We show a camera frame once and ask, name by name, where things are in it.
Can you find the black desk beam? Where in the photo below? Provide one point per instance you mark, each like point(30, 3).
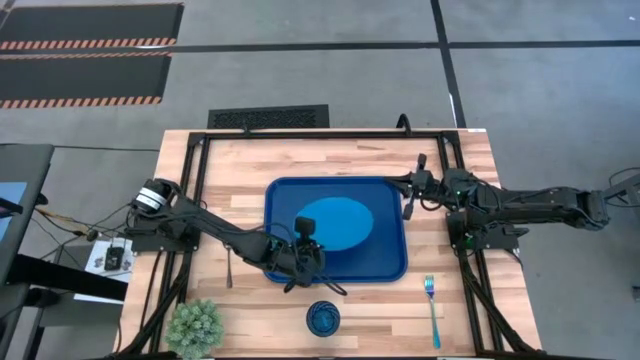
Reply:
point(65, 277)

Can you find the dark blue plastic tray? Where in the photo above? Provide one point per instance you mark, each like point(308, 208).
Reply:
point(380, 250)

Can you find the green potted succulent plant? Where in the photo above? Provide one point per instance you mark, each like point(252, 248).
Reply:
point(195, 327)

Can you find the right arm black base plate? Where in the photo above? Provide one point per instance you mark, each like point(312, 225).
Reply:
point(492, 240)

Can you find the iridescent metal fork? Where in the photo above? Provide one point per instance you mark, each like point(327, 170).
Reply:
point(433, 310)

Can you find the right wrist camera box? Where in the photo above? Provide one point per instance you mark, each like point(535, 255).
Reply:
point(424, 181)

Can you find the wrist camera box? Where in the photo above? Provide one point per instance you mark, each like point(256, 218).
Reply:
point(424, 181)
point(305, 226)

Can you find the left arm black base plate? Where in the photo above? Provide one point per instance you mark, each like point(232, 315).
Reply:
point(160, 244)

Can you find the small black device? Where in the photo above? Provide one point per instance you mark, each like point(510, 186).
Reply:
point(114, 258)

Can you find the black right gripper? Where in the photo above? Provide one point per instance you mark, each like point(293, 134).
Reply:
point(440, 187)

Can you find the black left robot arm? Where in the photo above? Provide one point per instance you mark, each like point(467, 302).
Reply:
point(215, 227)

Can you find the black aluminium table frame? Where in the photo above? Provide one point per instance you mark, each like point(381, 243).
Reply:
point(325, 135)

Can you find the blue lit screen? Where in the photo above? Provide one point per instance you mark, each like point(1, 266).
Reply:
point(10, 200)

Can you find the blue round plate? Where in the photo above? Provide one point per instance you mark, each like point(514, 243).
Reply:
point(345, 222)

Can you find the black floor vent grille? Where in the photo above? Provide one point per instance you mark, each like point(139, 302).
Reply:
point(267, 117)

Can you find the white paper sheet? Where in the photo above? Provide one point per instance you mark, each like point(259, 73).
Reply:
point(92, 250)

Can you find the black orange-striped floor mat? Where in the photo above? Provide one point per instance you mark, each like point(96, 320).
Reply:
point(90, 22)
point(80, 77)

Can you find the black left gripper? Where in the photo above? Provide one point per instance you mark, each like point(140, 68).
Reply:
point(306, 262)

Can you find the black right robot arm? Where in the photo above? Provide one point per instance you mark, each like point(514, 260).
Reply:
point(540, 205)

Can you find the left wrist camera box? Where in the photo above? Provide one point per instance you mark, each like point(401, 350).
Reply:
point(305, 226)

